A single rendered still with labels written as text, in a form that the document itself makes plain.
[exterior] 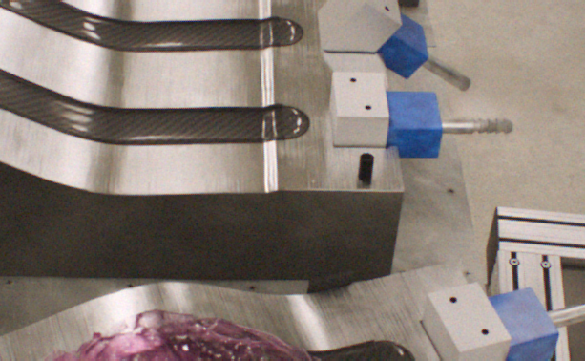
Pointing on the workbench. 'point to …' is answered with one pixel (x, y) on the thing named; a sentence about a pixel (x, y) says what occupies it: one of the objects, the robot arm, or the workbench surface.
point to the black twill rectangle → (329, 282)
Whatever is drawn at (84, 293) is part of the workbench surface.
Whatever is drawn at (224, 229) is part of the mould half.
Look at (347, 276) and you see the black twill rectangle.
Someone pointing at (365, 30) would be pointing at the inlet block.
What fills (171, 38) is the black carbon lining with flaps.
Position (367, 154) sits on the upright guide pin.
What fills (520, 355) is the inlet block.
